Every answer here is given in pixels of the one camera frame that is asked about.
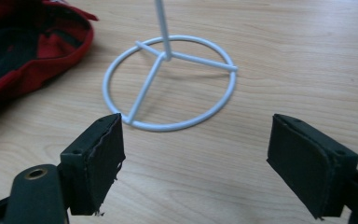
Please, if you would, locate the red and black cap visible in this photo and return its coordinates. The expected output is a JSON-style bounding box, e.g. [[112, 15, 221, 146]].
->
[[0, 0, 100, 106]]

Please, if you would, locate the white wire stand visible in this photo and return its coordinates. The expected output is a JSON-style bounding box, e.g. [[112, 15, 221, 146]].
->
[[102, 0, 240, 133]]

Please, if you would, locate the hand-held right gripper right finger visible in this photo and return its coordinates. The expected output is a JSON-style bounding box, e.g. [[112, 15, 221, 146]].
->
[[266, 113, 358, 220]]

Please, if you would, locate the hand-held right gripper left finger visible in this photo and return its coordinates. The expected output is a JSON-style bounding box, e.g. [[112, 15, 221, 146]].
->
[[60, 113, 127, 217]]

